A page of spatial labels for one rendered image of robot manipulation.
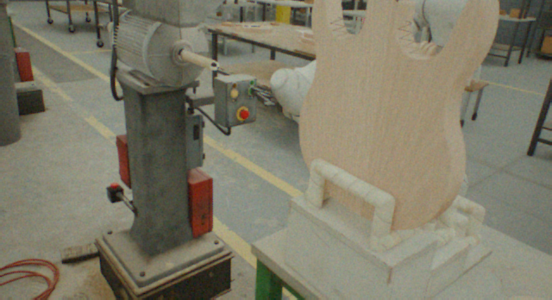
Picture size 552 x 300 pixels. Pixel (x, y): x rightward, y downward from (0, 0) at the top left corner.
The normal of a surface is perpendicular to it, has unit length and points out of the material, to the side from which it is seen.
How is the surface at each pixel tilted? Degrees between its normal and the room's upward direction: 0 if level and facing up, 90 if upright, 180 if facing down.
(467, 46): 90
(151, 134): 90
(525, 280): 0
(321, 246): 90
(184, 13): 90
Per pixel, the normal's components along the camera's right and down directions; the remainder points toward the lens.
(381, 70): -0.78, 0.21
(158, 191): 0.65, 0.33
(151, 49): 0.22, 0.33
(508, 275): 0.06, -0.92
